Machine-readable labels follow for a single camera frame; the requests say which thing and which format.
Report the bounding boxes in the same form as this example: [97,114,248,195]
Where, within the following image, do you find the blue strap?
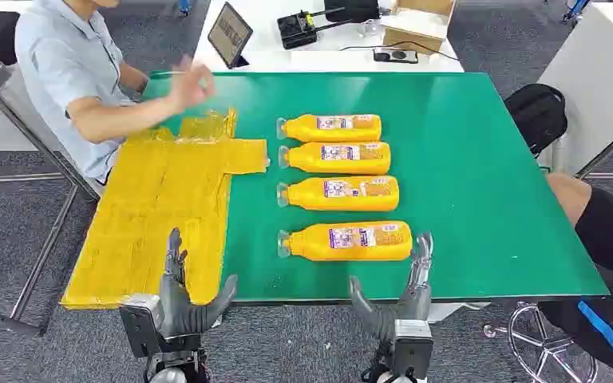
[577,300,613,377]

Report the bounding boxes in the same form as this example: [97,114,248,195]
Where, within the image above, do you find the open cardboard box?
[380,0,457,56]

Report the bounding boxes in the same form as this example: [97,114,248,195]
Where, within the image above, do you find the chrome chair base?
[483,301,599,383]

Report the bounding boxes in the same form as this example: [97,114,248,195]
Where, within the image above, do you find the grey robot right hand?
[348,232,434,342]

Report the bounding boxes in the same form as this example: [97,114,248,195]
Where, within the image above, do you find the seated person's right hand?
[168,55,216,115]

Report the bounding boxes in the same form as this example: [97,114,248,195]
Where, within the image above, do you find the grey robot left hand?
[158,227,239,339]

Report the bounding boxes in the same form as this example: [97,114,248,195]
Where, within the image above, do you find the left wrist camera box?
[120,294,164,359]

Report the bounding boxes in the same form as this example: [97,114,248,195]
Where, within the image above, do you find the black cable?
[339,40,461,61]

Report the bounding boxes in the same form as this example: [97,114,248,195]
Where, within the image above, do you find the yellow sheet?
[61,108,270,310]

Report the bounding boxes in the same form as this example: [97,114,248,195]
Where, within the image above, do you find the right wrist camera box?
[392,318,434,379]

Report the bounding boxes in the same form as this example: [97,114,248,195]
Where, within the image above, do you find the seated person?
[14,0,218,186]

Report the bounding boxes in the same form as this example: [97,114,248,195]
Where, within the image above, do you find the black tablet on stand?
[207,1,254,70]

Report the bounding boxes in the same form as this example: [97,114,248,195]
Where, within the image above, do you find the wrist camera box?
[120,294,164,359]
[392,318,434,379]

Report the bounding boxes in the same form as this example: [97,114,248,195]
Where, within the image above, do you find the black backpack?
[504,83,569,159]

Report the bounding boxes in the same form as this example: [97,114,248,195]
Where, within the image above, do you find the black bag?
[323,0,382,24]

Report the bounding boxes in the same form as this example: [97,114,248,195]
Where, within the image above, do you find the orange drink bottle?
[278,141,392,176]
[276,113,383,144]
[276,176,401,212]
[277,220,413,263]

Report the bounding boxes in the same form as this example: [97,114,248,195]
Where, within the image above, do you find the black device with rods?
[276,7,347,51]

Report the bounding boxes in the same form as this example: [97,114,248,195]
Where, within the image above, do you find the white side table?
[538,2,613,178]

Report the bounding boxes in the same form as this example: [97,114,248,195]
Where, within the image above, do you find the green table mat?
[142,72,610,305]

